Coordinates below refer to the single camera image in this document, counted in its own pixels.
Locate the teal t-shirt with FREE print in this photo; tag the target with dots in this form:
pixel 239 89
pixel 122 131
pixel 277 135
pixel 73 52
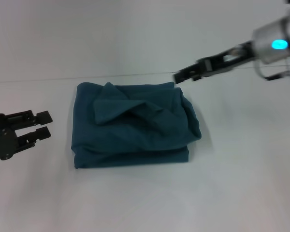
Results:
pixel 135 125

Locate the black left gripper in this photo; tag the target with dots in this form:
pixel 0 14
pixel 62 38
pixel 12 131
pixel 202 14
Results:
pixel 3 137

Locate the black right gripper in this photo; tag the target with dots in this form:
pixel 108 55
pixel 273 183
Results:
pixel 226 61

